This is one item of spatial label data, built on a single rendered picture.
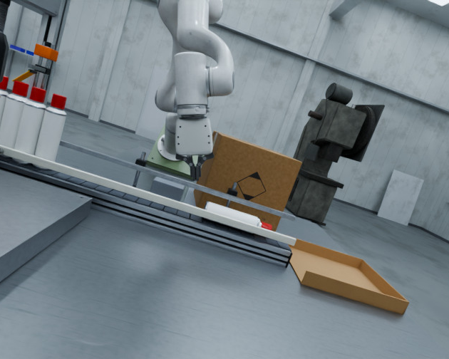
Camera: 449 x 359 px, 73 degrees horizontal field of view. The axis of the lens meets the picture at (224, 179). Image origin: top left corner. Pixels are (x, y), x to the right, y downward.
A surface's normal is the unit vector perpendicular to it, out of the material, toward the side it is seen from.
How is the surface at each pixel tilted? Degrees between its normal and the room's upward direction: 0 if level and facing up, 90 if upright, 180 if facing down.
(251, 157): 90
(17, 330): 0
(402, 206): 83
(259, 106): 90
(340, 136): 92
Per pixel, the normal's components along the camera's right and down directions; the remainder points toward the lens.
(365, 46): 0.04, 0.18
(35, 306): 0.33, -0.93
